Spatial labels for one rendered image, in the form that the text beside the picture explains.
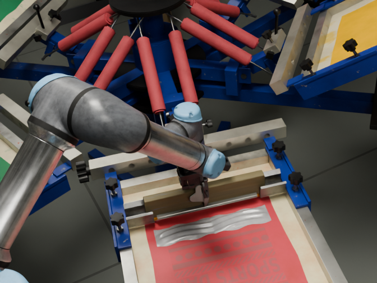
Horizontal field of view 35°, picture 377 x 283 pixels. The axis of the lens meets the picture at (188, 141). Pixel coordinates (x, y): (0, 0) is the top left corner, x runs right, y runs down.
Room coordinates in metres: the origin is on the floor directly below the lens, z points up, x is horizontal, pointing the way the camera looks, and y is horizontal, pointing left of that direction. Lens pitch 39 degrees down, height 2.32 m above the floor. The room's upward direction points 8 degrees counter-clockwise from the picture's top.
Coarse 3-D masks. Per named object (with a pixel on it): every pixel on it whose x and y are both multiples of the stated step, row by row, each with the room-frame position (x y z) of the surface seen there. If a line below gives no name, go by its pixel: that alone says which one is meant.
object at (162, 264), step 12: (180, 216) 1.33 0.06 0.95; (192, 216) 1.32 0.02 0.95; (204, 216) 1.32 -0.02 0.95; (156, 228) 1.29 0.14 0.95; (192, 240) 1.22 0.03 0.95; (156, 252) 1.20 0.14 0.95; (168, 252) 1.19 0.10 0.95; (156, 264) 1.15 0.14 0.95; (168, 264) 1.14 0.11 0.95; (156, 276) 1.11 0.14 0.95; (168, 276) 1.10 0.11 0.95
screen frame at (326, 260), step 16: (240, 160) 1.52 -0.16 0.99; (256, 160) 1.52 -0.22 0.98; (144, 176) 1.50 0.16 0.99; (160, 176) 1.49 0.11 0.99; (176, 176) 1.48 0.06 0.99; (128, 192) 1.46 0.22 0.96; (304, 208) 1.26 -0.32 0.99; (304, 224) 1.20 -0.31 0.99; (320, 240) 1.13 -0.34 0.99; (128, 256) 1.16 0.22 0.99; (320, 256) 1.07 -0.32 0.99; (128, 272) 1.10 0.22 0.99; (336, 272) 1.01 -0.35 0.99
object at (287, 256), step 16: (208, 208) 1.35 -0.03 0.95; (224, 208) 1.34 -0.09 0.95; (240, 208) 1.33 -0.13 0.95; (272, 208) 1.31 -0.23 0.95; (256, 224) 1.25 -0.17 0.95; (272, 224) 1.24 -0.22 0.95; (272, 240) 1.18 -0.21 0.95; (288, 240) 1.17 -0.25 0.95; (288, 256) 1.11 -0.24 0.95; (288, 272) 1.06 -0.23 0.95
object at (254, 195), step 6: (234, 198) 1.34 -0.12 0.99; (240, 198) 1.33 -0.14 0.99; (246, 198) 1.33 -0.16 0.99; (210, 204) 1.32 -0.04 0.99; (216, 204) 1.32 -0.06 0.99; (222, 204) 1.32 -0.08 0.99; (180, 210) 1.32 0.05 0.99; (186, 210) 1.31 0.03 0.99; (192, 210) 1.31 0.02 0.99; (198, 210) 1.31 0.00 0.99; (162, 216) 1.30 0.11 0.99; (168, 216) 1.30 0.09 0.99
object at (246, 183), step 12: (216, 180) 1.36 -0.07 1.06; (228, 180) 1.35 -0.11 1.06; (240, 180) 1.35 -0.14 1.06; (252, 180) 1.35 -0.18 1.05; (264, 180) 1.35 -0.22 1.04; (168, 192) 1.34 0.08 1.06; (180, 192) 1.33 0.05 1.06; (192, 192) 1.33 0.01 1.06; (216, 192) 1.33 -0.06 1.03; (228, 192) 1.34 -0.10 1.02; (240, 192) 1.34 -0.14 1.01; (252, 192) 1.35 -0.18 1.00; (144, 204) 1.31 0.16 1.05; (156, 204) 1.31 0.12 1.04; (168, 204) 1.32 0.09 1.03; (180, 204) 1.32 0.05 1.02; (192, 204) 1.32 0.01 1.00; (156, 216) 1.31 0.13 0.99
